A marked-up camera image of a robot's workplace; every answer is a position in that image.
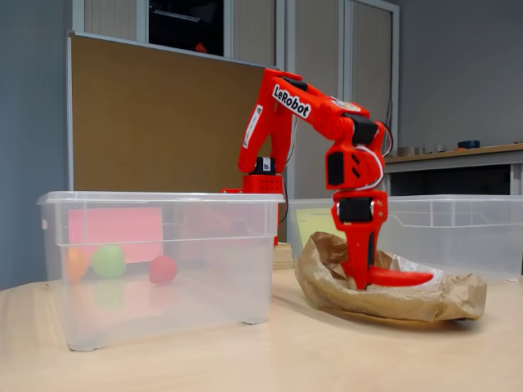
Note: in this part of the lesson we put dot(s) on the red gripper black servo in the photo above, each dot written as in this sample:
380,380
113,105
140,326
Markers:
359,229

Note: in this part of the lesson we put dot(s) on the red toy strawberry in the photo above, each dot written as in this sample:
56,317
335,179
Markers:
163,269

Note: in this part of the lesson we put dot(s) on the light green toy apple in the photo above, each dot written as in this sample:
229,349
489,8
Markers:
108,262

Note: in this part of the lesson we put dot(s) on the orange toy fruit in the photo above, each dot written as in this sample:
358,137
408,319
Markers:
75,267

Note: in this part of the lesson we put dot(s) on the red printed robot arm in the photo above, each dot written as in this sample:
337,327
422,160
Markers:
286,106

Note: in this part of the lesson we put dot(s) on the clear plastic bin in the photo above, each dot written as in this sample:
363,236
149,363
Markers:
163,310
457,237

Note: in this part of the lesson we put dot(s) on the crumpled brown paper bag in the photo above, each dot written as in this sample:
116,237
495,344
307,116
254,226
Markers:
367,304

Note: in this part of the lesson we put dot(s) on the yellow paper note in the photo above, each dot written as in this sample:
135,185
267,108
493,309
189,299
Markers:
316,222

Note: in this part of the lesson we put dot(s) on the wooden base block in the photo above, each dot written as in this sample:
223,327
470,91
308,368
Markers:
282,257

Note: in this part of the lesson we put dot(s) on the grey sideboard wooden top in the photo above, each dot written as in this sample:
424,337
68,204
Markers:
457,163

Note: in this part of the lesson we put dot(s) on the tall grey cabinet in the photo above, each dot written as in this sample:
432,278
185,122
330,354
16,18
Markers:
318,65

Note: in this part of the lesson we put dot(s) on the brown cork board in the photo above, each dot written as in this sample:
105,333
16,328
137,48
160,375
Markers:
163,122

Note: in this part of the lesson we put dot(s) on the pink paper note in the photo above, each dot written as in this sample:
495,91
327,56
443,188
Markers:
114,228

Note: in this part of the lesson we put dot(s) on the black appliance in cabinet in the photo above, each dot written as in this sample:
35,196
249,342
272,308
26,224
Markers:
184,28

